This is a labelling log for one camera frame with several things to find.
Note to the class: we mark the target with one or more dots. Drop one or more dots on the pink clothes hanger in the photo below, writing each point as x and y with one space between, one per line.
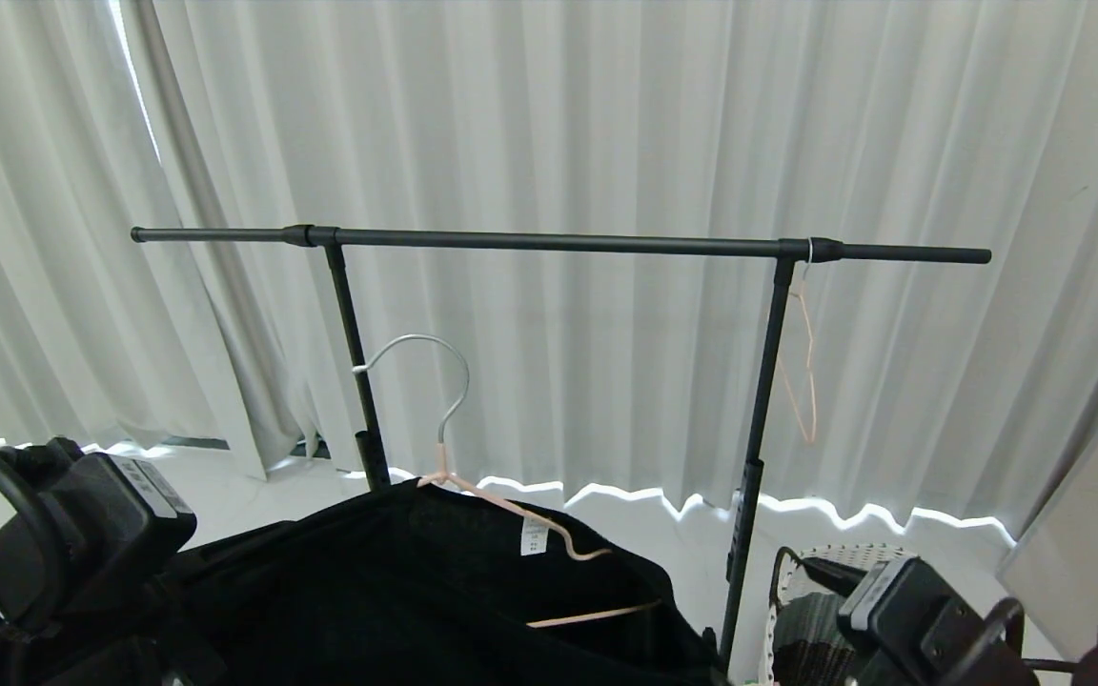
810 419
439 467

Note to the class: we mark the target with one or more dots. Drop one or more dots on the black short-sleeved shirt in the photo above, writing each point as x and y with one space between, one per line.
368 591

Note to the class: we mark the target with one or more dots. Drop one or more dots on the black clothes rack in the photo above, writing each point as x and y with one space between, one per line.
559 242

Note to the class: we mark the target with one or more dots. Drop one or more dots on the white laundry basket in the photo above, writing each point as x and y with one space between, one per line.
806 638

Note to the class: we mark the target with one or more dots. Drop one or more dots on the white curtain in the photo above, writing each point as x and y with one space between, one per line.
559 362
34 286

